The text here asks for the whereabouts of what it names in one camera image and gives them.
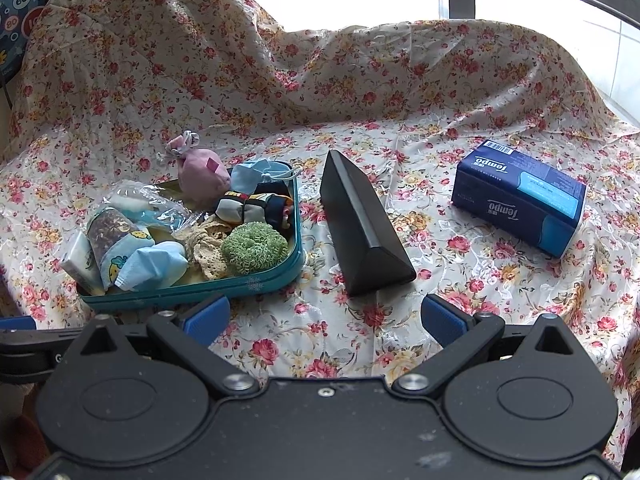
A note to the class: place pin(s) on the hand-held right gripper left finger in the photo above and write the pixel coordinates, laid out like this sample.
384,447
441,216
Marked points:
207,320

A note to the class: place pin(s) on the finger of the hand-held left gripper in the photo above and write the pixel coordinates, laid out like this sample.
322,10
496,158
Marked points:
30,347

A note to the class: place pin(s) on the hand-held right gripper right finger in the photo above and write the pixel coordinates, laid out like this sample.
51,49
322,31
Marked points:
442,320

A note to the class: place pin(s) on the teal tin tray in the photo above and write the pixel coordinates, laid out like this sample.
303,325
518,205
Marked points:
200,295

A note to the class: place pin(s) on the beige lace doily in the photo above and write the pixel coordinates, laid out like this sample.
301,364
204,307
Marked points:
205,255

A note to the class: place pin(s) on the blue face mask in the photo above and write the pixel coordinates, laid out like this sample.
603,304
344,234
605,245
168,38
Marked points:
155,265
247,175

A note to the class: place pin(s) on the green crochet scrubber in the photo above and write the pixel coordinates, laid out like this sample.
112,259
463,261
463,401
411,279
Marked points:
255,250

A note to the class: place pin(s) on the small white tissue packet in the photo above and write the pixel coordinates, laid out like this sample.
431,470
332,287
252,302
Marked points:
80,265

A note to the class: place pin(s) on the patterned navy sock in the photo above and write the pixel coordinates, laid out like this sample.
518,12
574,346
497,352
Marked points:
235,207

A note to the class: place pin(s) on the clear plastic bag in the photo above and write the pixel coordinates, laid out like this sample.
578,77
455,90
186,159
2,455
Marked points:
150,205

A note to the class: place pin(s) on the black triangular case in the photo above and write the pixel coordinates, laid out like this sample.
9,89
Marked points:
360,220

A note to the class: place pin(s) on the brown speckled cloth roll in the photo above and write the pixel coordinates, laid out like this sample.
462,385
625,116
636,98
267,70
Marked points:
107,230

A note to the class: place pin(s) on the blue tissue pack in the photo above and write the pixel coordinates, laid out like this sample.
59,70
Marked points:
500,195

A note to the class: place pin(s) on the floral cloth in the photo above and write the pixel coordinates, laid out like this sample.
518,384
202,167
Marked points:
350,85

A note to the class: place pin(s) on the round dartboard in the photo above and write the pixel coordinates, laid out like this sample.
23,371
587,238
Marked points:
20,5

